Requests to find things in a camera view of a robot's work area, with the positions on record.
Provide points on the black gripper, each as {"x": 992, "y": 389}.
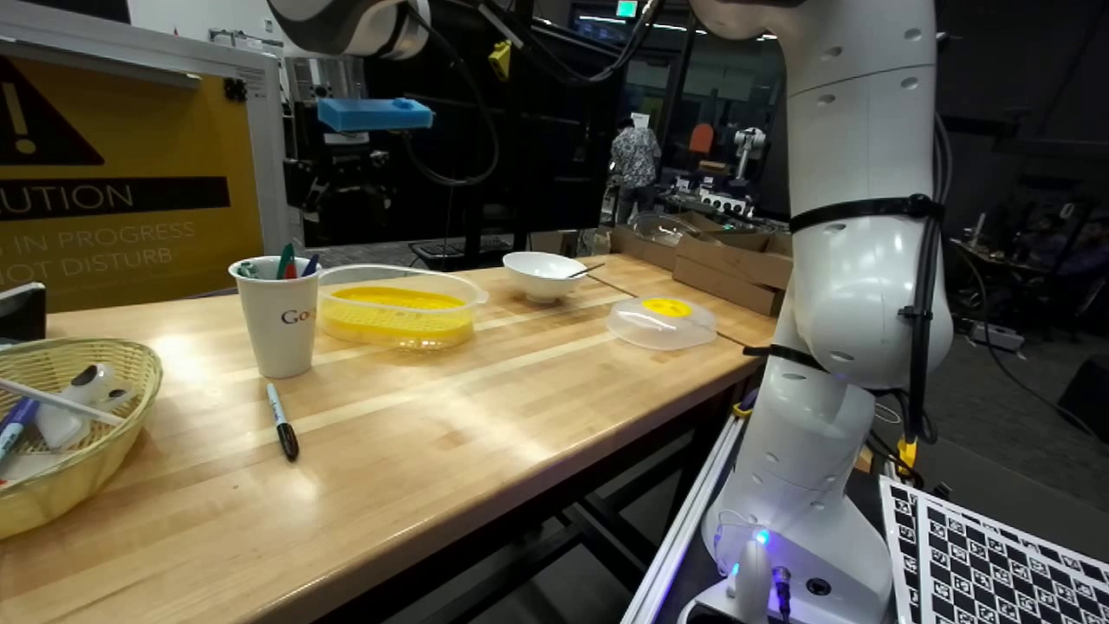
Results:
{"x": 346, "y": 168}

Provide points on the clear bowl with yellow contents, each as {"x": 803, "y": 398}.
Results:
{"x": 663, "y": 325}

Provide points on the green marker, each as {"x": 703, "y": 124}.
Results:
{"x": 285, "y": 251}

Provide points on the checkered calibration board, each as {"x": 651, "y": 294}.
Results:
{"x": 983, "y": 568}

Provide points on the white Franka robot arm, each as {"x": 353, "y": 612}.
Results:
{"x": 855, "y": 300}

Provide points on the white paper cup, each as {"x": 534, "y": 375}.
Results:
{"x": 278, "y": 333}

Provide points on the wicker basket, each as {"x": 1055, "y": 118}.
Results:
{"x": 86, "y": 473}

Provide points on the white robot stand rail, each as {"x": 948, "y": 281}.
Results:
{"x": 679, "y": 531}

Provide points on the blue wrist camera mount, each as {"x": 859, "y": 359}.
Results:
{"x": 374, "y": 112}

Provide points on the white black capped object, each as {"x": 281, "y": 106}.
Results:
{"x": 71, "y": 408}

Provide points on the black marker pen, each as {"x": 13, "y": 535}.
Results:
{"x": 281, "y": 420}

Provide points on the clear lunchbox with yellow strainer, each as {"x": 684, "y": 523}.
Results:
{"x": 398, "y": 314}

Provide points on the cardboard box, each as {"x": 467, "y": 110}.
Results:
{"x": 715, "y": 264}

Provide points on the clear plastic bottle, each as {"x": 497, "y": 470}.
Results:
{"x": 636, "y": 151}

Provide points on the blue marker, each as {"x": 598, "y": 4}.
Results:
{"x": 14, "y": 419}
{"x": 311, "y": 264}

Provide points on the yellow caution sign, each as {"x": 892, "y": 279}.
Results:
{"x": 127, "y": 229}

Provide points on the red marker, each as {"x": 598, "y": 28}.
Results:
{"x": 285, "y": 273}

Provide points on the black flat device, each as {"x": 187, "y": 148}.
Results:
{"x": 22, "y": 311}

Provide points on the white ceramic bowl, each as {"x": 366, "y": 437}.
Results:
{"x": 540, "y": 279}

